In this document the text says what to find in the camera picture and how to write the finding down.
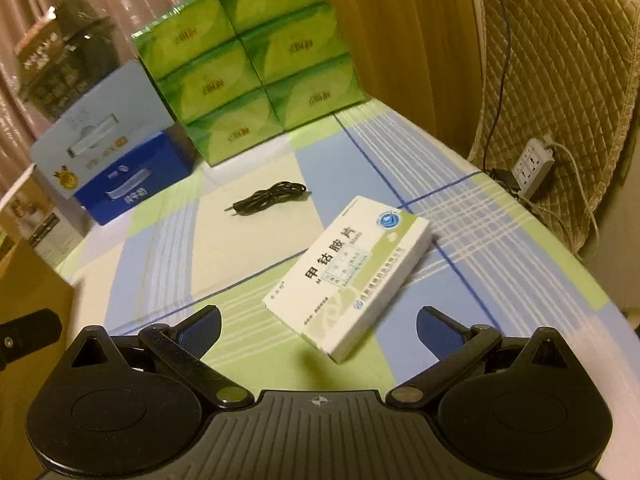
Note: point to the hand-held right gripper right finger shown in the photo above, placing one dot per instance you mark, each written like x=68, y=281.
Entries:
x=435, y=330

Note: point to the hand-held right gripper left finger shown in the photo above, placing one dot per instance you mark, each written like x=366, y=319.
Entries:
x=200, y=330

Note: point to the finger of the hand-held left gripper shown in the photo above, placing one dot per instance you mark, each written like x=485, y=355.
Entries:
x=30, y=337

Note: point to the brown cardboard box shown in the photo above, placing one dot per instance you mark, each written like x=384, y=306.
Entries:
x=30, y=285

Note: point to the large white medicine box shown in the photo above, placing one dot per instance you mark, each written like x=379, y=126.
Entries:
x=350, y=275

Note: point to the white product box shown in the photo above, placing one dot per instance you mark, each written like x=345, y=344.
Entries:
x=45, y=225

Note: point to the dark blue milk carton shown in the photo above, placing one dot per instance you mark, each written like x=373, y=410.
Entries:
x=135, y=180

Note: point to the black power adapter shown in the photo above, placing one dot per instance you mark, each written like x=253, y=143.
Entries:
x=507, y=180

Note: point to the white power strip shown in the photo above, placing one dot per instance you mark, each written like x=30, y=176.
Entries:
x=535, y=165

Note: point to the light blue milk carton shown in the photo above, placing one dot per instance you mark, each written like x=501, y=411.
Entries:
x=95, y=125

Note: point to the stack of green tissue packs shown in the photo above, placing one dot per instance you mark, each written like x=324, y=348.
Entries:
x=250, y=60

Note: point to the stack of black bowls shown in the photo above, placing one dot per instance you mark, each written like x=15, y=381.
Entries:
x=65, y=60

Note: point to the wooden wardrobe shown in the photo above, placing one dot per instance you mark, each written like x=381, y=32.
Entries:
x=400, y=35

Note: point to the chair with quilted cover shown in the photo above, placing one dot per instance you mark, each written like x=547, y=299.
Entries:
x=565, y=60

